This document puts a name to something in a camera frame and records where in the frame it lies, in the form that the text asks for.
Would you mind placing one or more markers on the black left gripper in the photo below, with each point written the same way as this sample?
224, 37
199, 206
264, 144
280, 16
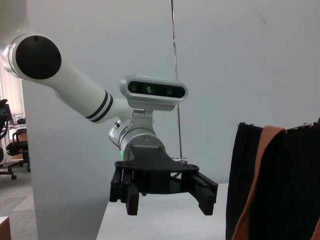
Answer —
152, 172

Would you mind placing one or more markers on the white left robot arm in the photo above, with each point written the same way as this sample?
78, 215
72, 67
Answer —
75, 87

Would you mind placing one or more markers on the black office chair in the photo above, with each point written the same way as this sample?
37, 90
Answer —
21, 121
18, 145
3, 112

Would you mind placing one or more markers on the white office desk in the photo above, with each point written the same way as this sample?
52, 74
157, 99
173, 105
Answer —
20, 127

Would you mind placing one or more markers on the brown wooden box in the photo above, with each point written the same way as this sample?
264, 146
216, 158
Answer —
4, 228

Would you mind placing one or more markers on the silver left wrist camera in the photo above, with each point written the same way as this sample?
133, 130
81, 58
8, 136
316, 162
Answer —
156, 90

